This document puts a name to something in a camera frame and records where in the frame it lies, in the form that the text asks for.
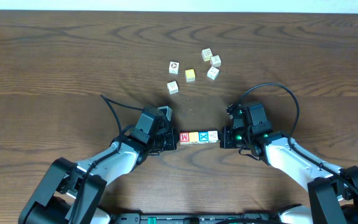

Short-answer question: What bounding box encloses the wooden block red side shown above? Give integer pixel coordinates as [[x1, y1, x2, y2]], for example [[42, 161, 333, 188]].
[[210, 55, 222, 67]]

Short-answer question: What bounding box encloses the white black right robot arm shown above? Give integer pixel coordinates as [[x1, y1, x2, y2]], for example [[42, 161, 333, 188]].
[[219, 102, 358, 223]]

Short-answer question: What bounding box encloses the black right cable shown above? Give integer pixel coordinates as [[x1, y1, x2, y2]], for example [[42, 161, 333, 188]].
[[227, 82, 358, 215]]

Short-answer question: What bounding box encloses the yellow M wooden block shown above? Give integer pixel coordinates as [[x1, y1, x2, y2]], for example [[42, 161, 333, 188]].
[[189, 132, 200, 144]]

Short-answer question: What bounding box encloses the plain white wooden block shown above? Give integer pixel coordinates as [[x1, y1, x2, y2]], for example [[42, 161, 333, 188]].
[[207, 67, 220, 80]]

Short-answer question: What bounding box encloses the yellow top wooden block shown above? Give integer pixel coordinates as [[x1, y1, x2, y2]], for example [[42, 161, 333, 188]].
[[185, 69, 195, 82]]

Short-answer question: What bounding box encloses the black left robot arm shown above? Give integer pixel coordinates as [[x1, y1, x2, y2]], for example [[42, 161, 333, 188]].
[[18, 106, 179, 223]]

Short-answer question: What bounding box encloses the wooden block with face picture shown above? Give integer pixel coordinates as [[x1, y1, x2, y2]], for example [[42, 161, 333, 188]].
[[168, 62, 180, 75]]

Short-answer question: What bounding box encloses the wooden block yellow side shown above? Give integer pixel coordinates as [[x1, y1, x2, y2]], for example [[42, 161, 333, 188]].
[[201, 48, 213, 62]]

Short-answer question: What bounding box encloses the blue X wooden block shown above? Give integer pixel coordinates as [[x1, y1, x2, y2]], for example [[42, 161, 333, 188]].
[[198, 131, 209, 144]]

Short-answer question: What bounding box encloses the red letter wooden block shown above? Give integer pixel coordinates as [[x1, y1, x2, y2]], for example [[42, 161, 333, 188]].
[[179, 133, 190, 144]]

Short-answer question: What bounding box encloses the wooden block green W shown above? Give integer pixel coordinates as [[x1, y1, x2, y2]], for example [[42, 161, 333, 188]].
[[167, 81, 179, 95]]

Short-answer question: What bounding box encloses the green sided wooden block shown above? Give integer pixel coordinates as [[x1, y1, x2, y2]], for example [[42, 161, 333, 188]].
[[208, 130, 219, 143]]

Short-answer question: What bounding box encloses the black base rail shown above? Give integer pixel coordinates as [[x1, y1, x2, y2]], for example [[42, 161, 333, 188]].
[[110, 213, 280, 224]]

